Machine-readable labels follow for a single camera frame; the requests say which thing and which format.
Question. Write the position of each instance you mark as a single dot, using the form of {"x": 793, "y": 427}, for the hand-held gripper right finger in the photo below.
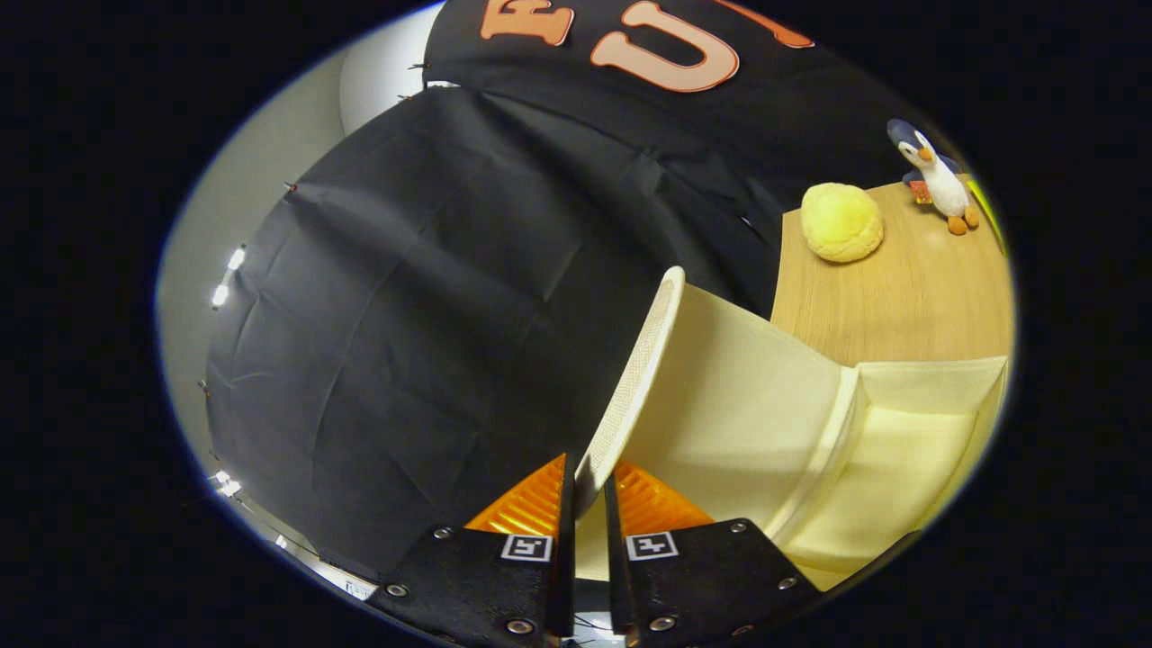
{"x": 616, "y": 558}

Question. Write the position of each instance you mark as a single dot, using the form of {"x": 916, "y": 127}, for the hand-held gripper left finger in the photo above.
{"x": 567, "y": 558}

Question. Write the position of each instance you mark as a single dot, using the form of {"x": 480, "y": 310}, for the cream fabric storage box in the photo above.
{"x": 747, "y": 405}

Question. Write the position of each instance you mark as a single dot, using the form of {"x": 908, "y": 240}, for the black backdrop cloth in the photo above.
{"x": 405, "y": 315}

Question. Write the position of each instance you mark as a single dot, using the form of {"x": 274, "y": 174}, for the yellow bun plush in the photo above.
{"x": 841, "y": 222}

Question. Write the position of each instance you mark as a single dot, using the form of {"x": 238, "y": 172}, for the penguin plush toy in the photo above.
{"x": 940, "y": 184}

